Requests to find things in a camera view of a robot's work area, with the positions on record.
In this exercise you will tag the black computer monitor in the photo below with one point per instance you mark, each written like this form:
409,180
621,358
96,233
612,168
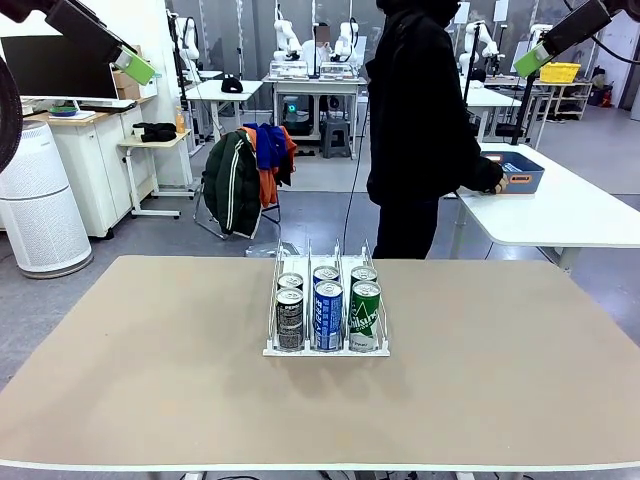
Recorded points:
50,70

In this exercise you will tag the dark green striped jacket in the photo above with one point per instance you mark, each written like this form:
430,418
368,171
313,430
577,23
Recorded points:
230,185

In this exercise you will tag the blue Pocari Sweat can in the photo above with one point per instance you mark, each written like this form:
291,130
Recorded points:
328,320
326,274

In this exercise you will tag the white lab table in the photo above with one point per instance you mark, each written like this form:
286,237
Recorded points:
492,97
210,92

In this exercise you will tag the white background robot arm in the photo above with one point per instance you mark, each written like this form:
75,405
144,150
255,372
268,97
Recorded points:
537,32
346,42
187,47
487,47
285,35

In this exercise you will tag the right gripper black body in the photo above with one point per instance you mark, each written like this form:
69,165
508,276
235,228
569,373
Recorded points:
625,7

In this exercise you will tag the black cap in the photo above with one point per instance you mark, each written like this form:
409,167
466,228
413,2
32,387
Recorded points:
231,86

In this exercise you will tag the seated background person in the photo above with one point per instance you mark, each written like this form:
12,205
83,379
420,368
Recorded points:
315,50

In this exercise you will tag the black Pepsi can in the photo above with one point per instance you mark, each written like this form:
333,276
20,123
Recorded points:
289,320

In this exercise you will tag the back left silver can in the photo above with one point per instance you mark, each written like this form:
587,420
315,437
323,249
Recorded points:
290,281

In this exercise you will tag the blue garment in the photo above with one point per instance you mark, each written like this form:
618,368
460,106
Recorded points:
267,145

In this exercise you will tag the black camera stand pole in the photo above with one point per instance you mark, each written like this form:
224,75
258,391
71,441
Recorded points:
468,82
523,115

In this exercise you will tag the orange garment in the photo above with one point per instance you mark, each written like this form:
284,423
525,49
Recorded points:
270,190

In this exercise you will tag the red fire extinguisher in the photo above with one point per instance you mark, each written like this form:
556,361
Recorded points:
606,97

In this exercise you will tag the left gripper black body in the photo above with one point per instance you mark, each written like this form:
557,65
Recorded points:
25,7

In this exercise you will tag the blue plastic bin orange base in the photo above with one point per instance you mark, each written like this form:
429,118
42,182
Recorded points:
524,186

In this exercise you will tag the white cylindrical air purifier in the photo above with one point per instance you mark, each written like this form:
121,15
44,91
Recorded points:
40,210

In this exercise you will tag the green and blue bowl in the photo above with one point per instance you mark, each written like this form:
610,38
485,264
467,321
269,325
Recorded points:
64,111

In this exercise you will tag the metal chair frame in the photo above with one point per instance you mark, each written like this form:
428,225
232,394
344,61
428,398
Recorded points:
210,229

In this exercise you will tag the person's right forearm black sleeve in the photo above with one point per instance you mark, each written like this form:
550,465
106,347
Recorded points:
475,170

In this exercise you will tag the person's right hand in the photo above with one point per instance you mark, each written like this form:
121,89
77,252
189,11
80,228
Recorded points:
502,183

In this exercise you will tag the black keyboard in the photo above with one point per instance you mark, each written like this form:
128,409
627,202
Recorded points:
107,105

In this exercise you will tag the black folded clothing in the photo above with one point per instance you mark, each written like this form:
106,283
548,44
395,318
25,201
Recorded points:
155,132

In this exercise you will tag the person in black jacket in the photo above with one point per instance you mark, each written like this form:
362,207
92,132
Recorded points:
415,125

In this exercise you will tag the grey plastic stool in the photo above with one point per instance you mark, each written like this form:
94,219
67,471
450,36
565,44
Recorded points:
336,135

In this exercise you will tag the small white box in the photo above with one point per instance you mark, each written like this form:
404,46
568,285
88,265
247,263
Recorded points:
148,91

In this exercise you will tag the orange drink bottle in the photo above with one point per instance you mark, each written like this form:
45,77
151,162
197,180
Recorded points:
180,122

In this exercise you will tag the small white rolling table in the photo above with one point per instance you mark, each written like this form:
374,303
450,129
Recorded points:
130,175

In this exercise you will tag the brown cardboard box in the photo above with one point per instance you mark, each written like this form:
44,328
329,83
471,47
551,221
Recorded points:
128,93
122,80
136,49

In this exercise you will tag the yellow plastic crate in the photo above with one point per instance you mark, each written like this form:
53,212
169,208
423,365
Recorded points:
562,73

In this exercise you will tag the white shelf rack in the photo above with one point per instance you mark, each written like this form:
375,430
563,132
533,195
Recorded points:
565,85

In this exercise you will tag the white lab workbench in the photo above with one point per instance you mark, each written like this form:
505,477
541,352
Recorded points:
315,82

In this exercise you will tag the white cabinet wooden top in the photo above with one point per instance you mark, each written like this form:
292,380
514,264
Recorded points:
85,165

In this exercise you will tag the green Chilsung cider can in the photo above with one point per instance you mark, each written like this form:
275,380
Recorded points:
364,325
363,273

